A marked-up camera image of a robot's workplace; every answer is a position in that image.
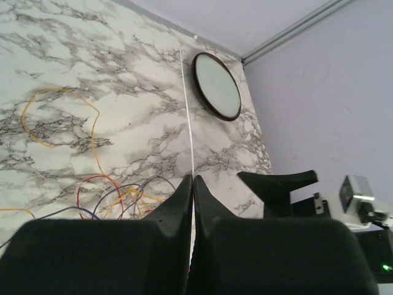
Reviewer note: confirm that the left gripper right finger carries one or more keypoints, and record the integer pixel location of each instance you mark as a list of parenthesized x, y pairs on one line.
[(292, 255)]

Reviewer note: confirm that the round brown-rimmed dish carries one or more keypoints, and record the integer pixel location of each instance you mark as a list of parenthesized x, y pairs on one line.
[(215, 87)]

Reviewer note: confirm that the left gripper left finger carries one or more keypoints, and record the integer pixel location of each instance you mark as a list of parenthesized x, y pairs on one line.
[(69, 256)]

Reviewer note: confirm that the right aluminium corner post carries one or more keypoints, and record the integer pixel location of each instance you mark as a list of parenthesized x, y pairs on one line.
[(294, 30)]

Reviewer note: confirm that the white zip tie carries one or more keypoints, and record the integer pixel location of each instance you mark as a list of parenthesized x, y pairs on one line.
[(192, 159)]

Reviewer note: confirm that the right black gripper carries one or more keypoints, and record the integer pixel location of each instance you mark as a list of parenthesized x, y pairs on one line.
[(375, 242)]

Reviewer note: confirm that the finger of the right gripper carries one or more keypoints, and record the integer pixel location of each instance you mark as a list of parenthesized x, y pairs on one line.
[(274, 190)]

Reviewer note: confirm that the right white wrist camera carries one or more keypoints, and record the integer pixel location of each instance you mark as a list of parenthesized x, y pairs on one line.
[(356, 206)]

